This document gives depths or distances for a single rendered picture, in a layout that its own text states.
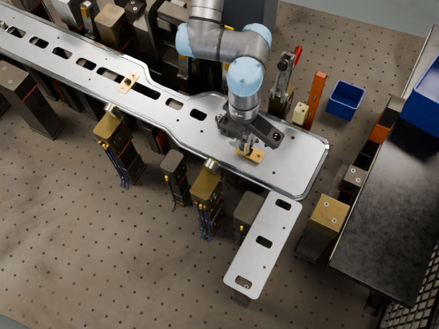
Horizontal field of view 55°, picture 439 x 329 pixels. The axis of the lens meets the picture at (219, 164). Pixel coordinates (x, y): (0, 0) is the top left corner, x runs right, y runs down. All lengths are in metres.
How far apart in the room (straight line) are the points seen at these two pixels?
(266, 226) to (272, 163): 0.19
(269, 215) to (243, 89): 0.40
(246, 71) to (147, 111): 0.51
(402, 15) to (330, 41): 1.28
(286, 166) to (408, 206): 0.34
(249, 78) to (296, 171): 0.41
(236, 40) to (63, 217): 0.93
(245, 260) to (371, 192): 0.39
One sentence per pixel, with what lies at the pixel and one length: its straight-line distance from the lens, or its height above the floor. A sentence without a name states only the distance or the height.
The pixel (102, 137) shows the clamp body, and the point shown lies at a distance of 1.29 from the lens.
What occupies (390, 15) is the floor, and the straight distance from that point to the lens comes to 3.14.
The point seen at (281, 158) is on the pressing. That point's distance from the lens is 1.25.
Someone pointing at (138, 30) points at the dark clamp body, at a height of 1.07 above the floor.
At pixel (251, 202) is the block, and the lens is 1.21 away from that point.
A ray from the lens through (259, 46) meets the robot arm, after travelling 1.00.
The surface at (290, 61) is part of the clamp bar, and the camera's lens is 1.18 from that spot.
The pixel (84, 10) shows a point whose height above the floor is 1.10.
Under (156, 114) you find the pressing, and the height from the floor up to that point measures 1.00.
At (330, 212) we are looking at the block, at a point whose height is 1.06.
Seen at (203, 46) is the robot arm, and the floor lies 1.35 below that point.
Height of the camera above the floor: 2.11
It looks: 64 degrees down
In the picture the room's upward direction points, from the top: 5 degrees counter-clockwise
